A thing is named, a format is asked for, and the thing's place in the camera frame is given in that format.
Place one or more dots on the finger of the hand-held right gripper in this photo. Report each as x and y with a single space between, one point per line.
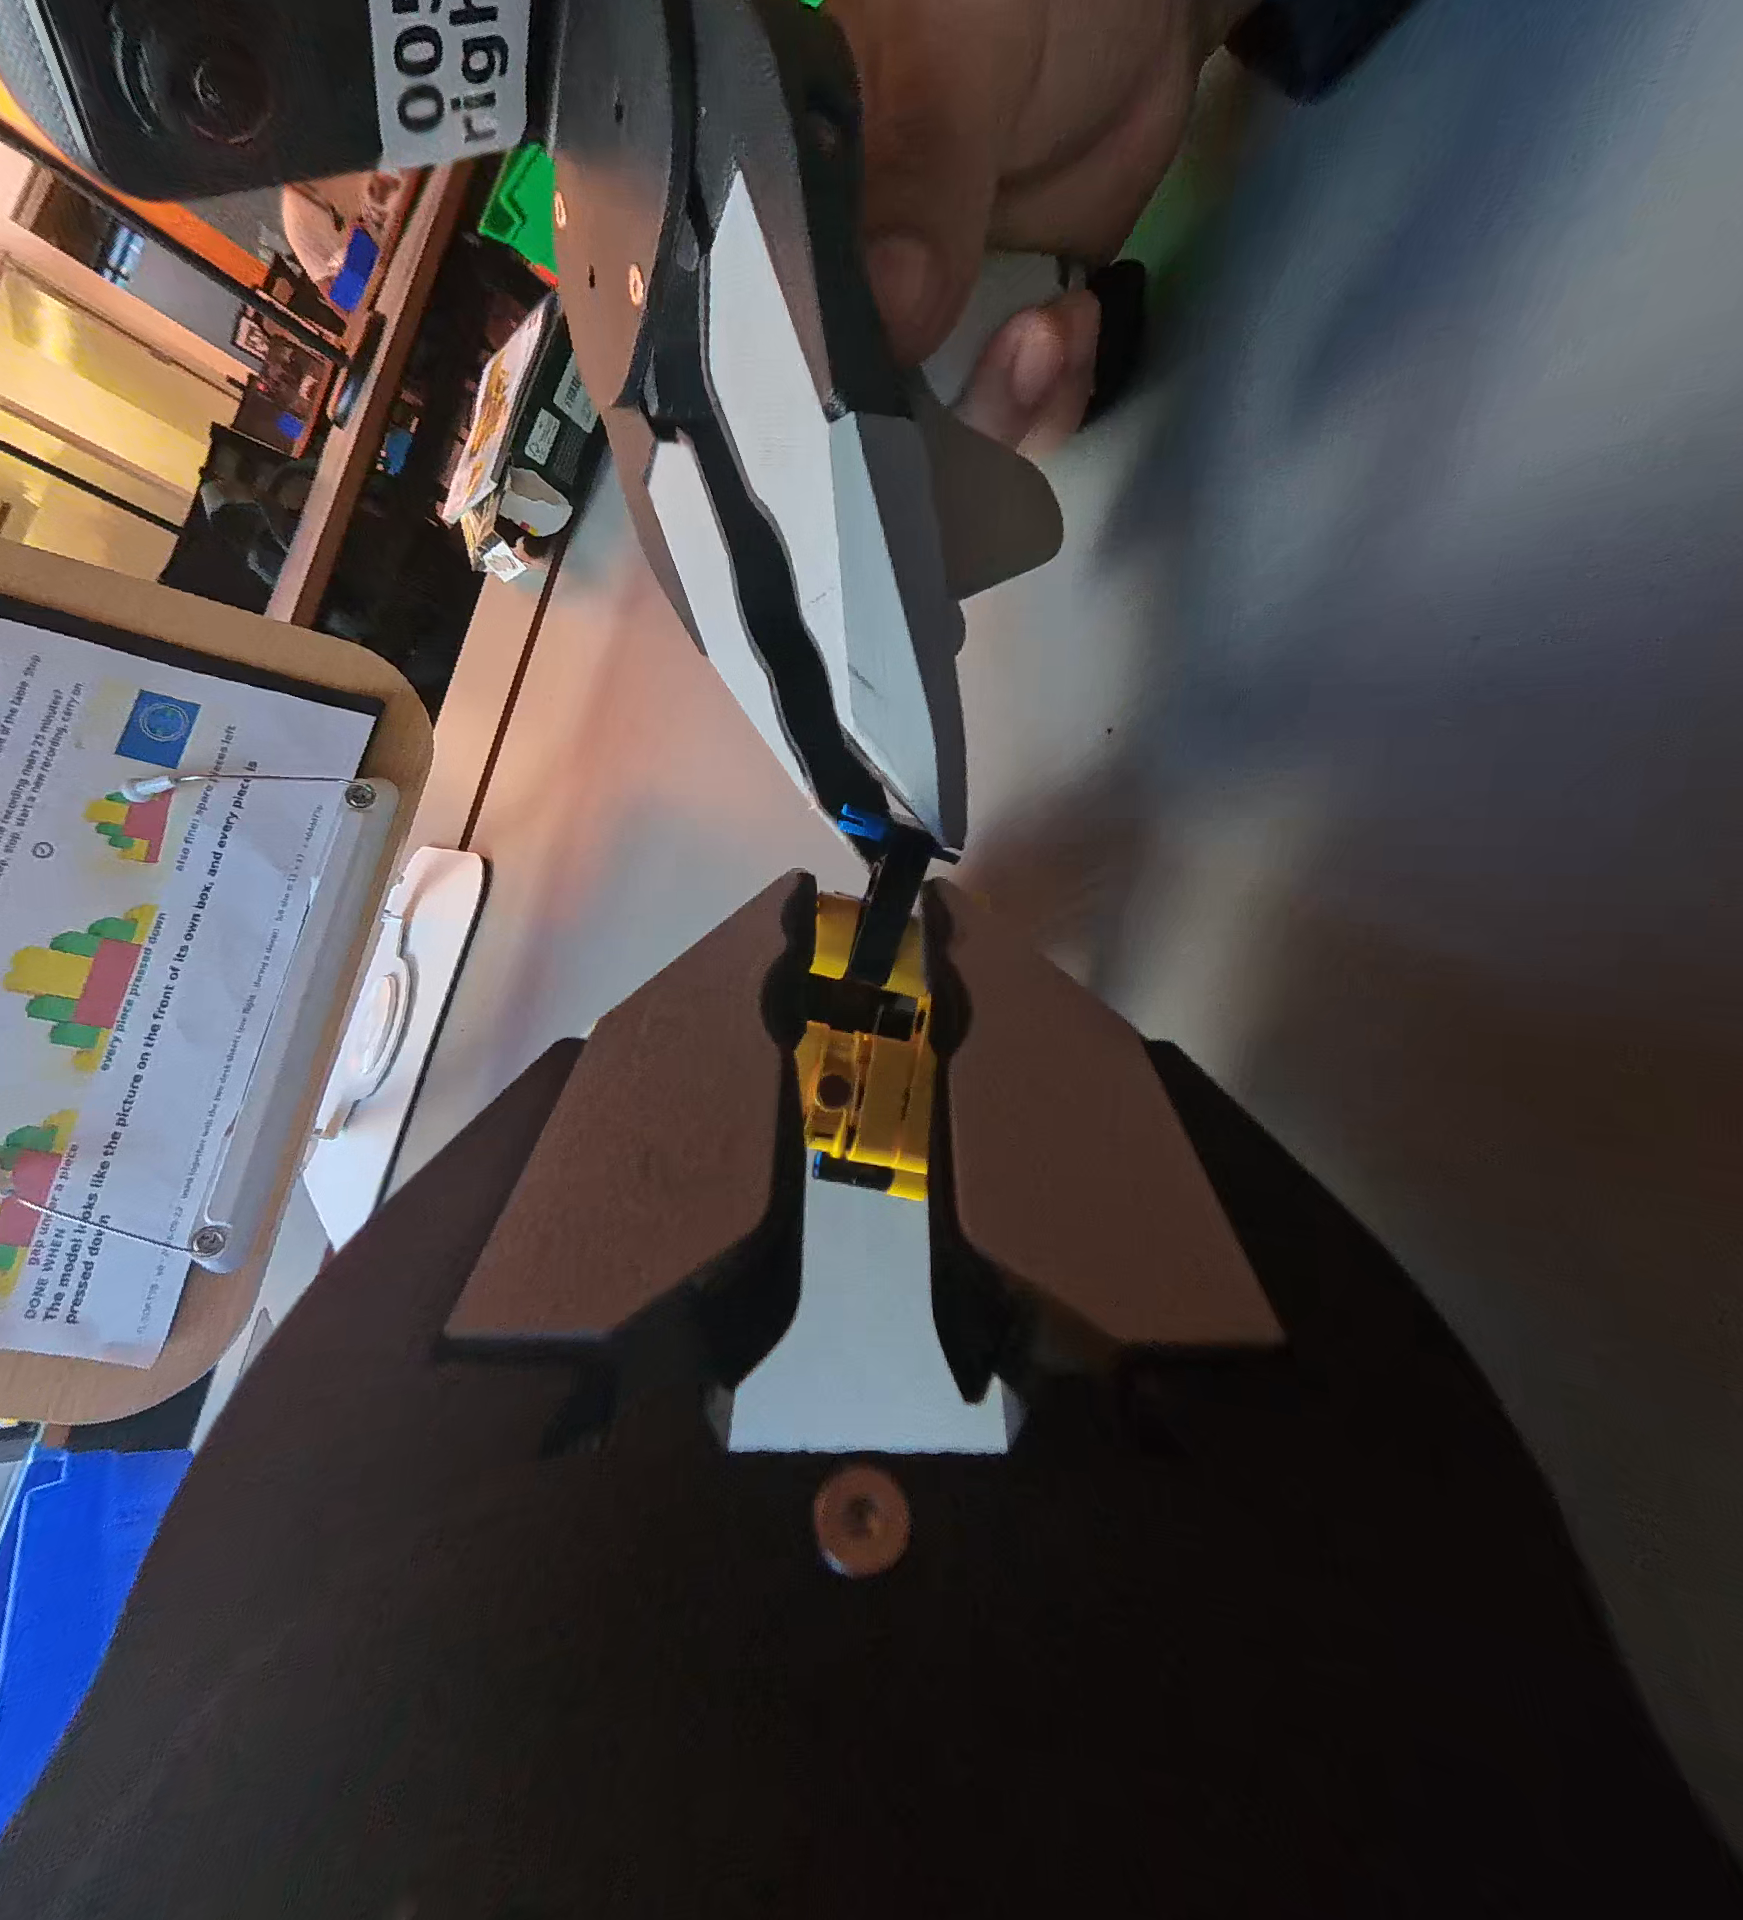
721 601
886 601

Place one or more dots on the yellow black lego model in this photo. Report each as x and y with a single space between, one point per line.
864 1080

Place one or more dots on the person's right hand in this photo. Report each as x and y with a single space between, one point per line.
1022 120

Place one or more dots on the green plastic bin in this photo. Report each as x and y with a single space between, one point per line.
520 217

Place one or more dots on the metal clip bar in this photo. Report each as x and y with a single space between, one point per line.
294 1051

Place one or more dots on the printed instruction sheet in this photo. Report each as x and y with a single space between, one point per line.
62 976

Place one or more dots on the blue plastic bin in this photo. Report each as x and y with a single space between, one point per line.
46 1650

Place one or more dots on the black stanchion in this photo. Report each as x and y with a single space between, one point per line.
62 466

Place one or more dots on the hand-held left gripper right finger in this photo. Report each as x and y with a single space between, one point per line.
1096 1186

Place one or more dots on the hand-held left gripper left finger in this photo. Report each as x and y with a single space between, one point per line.
647 1170

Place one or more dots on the wooden instruction board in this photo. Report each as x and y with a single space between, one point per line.
400 721

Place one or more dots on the person's right forearm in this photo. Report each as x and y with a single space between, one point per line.
1336 46

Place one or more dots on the white stand base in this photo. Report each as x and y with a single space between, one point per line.
437 915

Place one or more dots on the yellow black cardboard box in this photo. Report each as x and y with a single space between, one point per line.
543 405

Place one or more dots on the torn white paper bag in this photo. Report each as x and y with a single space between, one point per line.
530 518

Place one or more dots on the long wooden desk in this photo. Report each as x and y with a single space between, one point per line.
376 391

